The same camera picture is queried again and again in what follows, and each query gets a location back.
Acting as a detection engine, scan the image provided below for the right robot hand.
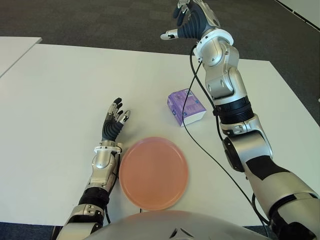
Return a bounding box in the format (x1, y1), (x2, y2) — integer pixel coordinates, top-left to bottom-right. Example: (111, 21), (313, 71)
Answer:
(160, 0), (221, 41)

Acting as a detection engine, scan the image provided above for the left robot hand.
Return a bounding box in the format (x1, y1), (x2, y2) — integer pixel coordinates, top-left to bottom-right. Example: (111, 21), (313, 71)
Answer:
(101, 97), (132, 143)

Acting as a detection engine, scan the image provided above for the purple tissue paper pack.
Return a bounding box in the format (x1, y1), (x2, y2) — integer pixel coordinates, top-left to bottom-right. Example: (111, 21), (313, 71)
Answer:
(166, 88), (208, 128)

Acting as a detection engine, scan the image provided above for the pink round plate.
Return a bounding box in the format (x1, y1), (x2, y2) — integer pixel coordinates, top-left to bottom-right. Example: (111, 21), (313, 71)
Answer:
(118, 136), (189, 211)

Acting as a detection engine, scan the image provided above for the grey robot torso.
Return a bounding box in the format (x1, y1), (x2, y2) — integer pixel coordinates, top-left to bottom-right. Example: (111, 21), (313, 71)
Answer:
(87, 210), (271, 240)

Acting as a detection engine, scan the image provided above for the white neighbouring table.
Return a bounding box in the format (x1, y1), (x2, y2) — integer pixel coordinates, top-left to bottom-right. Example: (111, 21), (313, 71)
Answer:
(0, 36), (42, 78)

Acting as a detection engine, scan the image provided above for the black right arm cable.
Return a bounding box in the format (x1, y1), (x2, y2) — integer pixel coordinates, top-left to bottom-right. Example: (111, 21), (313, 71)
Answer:
(183, 43), (272, 240)

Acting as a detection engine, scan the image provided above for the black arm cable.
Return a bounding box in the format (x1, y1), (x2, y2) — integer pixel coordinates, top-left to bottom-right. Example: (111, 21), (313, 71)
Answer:
(183, 43), (272, 240)
(106, 171), (120, 225)

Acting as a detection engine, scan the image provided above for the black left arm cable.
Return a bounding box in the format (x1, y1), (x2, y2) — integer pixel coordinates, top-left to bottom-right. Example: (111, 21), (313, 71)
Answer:
(106, 171), (120, 225)

